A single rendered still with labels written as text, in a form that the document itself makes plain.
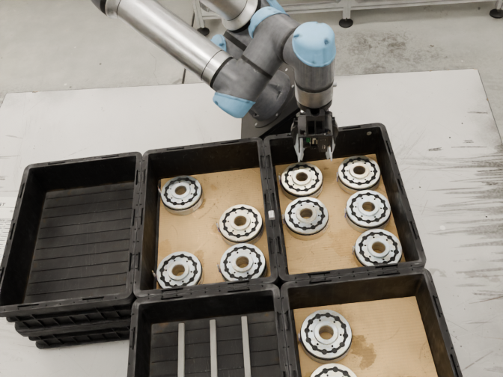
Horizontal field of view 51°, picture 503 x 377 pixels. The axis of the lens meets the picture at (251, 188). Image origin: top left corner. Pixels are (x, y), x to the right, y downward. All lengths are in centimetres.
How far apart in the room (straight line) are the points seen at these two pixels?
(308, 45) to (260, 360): 62
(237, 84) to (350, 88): 77
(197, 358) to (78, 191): 57
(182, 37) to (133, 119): 73
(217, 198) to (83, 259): 35
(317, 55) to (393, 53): 206
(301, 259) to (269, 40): 49
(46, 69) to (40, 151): 156
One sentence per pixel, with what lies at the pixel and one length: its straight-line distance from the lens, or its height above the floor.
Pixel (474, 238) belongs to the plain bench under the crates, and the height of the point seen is 70.
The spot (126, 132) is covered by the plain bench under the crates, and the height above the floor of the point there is 70.
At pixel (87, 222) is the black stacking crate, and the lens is 138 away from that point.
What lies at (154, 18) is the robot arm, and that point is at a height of 128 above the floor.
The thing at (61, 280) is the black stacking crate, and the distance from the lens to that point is 132.
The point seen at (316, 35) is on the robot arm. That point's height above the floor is 130.
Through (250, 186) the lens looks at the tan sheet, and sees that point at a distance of 133.
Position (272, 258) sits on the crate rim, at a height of 93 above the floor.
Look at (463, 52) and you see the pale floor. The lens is 306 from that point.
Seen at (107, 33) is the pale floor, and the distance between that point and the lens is 342.
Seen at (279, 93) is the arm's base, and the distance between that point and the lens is 145.
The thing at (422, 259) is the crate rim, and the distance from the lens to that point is 112.
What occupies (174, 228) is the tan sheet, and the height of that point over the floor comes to 83.
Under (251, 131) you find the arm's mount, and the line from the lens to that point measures 151.
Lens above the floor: 189
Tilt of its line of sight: 53 degrees down
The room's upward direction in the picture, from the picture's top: 9 degrees counter-clockwise
